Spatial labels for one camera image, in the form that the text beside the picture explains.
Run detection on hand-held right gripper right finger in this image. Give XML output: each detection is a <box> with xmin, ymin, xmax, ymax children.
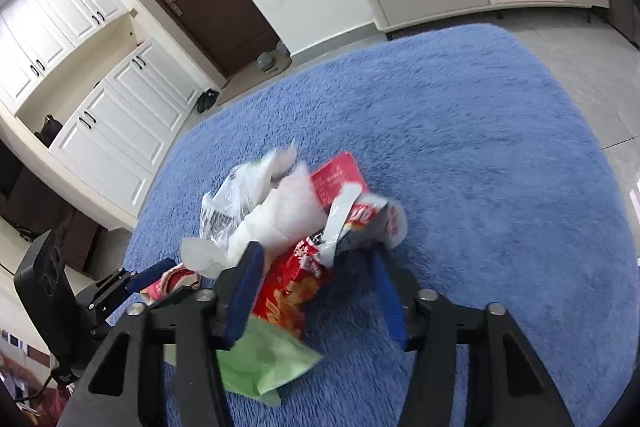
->
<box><xmin>372</xmin><ymin>247</ymin><xmax>573</xmax><ymax>427</ymax></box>

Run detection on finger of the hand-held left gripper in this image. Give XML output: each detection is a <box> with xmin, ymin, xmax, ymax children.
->
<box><xmin>75</xmin><ymin>258</ymin><xmax>177</xmax><ymax>323</ymax></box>
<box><xmin>145</xmin><ymin>284</ymin><xmax>203</xmax><ymax>310</ymax></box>

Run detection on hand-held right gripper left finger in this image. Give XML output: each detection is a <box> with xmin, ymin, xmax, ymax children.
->
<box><xmin>59</xmin><ymin>241</ymin><xmax>266</xmax><ymax>427</ymax></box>

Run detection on small red white wrapper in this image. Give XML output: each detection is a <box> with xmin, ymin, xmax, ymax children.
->
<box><xmin>141</xmin><ymin>259</ymin><xmax>202</xmax><ymax>304</ymax></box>

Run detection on red snack packet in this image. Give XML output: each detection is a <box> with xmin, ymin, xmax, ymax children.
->
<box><xmin>252</xmin><ymin>237</ymin><xmax>336</xmax><ymax>341</ymax></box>

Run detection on green paper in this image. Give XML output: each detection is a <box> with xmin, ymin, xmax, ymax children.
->
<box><xmin>215</xmin><ymin>314</ymin><xmax>323</xmax><ymax>408</ymax></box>

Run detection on white plastic bag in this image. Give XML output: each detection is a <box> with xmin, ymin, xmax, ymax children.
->
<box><xmin>180</xmin><ymin>162</ymin><xmax>331</xmax><ymax>281</ymax></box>

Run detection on red and white wrapper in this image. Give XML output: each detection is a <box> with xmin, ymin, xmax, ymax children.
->
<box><xmin>320</xmin><ymin>184</ymin><xmax>407</xmax><ymax>268</ymax></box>

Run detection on white printed wrapper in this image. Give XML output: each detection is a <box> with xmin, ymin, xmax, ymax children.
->
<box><xmin>200</xmin><ymin>147</ymin><xmax>301</xmax><ymax>239</ymax></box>

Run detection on red paper wrapper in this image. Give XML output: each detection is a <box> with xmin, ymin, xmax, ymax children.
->
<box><xmin>309</xmin><ymin>151</ymin><xmax>367</xmax><ymax>214</ymax></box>

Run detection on white base cabinet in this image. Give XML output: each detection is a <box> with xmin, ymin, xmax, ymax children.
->
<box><xmin>47</xmin><ymin>37</ymin><xmax>206</xmax><ymax>220</ymax></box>

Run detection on black bag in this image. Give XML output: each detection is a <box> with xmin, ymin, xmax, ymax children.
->
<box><xmin>35</xmin><ymin>114</ymin><xmax>64</xmax><ymax>148</ymax></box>

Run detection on blue fluffy rug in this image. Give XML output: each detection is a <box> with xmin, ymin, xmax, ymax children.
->
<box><xmin>107</xmin><ymin>23</ymin><xmax>628</xmax><ymax>427</ymax></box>

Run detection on black shoes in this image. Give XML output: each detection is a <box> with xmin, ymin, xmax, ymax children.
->
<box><xmin>196</xmin><ymin>89</ymin><xmax>220</xmax><ymax>114</ymax></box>

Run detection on brown doormat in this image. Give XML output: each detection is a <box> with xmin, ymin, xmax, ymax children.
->
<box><xmin>217</xmin><ymin>56</ymin><xmax>293</xmax><ymax>108</ymax></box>

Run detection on white wall cabinet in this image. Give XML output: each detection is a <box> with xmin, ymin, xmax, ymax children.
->
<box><xmin>0</xmin><ymin>0</ymin><xmax>128</xmax><ymax>112</ymax></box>

